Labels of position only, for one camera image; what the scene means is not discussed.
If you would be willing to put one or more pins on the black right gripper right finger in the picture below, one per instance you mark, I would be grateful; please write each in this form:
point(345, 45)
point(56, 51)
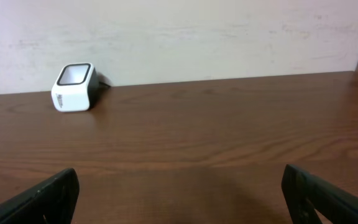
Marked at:
point(307, 195)

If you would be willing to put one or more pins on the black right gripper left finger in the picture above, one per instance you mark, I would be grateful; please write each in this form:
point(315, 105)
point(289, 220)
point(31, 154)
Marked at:
point(50, 201)

